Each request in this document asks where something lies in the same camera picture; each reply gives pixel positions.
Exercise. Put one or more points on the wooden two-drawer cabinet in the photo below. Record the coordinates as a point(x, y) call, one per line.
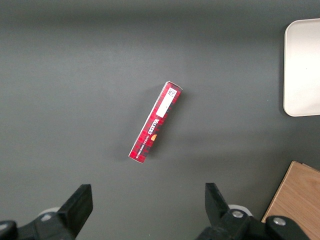
point(300, 195)

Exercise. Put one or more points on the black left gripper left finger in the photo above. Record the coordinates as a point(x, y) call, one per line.
point(72, 212)

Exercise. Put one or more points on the red tartan shortbread box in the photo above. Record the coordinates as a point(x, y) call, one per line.
point(156, 122)

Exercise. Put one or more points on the beige rectangular tray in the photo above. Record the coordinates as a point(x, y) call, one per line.
point(303, 67)

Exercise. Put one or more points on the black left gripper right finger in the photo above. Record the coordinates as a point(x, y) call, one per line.
point(220, 215)

